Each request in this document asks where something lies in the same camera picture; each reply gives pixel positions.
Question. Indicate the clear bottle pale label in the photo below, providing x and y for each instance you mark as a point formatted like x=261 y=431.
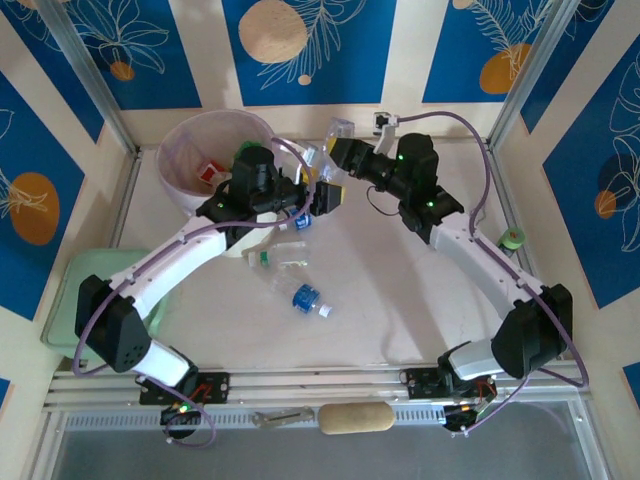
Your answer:
x=325 y=167

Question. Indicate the orange red juice bottle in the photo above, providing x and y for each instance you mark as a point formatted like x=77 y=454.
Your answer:
x=207 y=173

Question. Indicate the cream waste bin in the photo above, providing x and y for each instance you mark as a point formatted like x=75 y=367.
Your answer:
x=250 y=245

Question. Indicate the clear bottle green label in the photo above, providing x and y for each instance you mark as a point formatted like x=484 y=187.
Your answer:
x=287 y=252

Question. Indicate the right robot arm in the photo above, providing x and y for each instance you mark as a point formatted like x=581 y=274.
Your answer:
x=475 y=260

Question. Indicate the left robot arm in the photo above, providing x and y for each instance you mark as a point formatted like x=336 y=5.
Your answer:
x=170 y=260

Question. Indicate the small green can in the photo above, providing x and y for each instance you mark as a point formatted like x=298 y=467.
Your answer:
x=511 y=239

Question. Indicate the tan foam pad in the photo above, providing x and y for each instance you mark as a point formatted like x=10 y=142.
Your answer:
x=356 y=419

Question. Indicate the light green plastic tray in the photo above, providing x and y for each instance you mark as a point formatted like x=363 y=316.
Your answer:
x=60 y=300

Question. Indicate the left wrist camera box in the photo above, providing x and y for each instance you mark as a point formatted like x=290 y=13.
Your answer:
x=300 y=175

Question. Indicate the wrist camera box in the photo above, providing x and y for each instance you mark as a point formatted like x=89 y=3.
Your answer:
x=300 y=175
x=386 y=140

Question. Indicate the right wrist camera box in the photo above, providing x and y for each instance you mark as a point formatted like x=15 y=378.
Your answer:
x=386 y=140

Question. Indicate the aluminium frame post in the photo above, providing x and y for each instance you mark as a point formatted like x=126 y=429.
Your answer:
x=86 y=65
x=535 y=65

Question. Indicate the aluminium mounting rail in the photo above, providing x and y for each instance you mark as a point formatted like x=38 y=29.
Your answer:
x=310 y=387

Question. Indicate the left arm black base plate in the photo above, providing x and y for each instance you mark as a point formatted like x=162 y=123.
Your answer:
x=215 y=387

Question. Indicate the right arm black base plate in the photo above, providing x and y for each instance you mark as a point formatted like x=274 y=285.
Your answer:
x=422 y=382

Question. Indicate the metal bracket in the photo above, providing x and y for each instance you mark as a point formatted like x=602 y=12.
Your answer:
x=282 y=417

